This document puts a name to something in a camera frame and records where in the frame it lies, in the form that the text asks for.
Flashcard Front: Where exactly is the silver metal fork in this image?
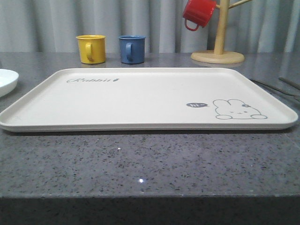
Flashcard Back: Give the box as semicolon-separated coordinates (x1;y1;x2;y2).
250;79;300;98

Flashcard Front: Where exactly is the white round plate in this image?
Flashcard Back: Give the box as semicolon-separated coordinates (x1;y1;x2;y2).
0;69;19;97

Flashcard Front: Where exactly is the blue enamel mug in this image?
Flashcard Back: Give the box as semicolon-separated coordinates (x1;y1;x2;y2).
119;35;146;64

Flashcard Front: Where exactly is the beige rabbit serving tray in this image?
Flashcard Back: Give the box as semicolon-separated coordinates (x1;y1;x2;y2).
0;67;298;132

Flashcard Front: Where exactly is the yellow enamel mug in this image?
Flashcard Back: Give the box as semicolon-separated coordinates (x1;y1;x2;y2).
76;35;106;64

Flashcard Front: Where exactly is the wooden mug tree stand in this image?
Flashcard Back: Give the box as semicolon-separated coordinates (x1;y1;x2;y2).
191;0;250;64

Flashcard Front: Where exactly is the red enamel mug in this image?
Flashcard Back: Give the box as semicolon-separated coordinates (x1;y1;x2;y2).
183;0;217;31

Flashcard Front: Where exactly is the grey pleated curtain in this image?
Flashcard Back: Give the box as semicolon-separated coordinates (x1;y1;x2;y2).
0;0;300;53

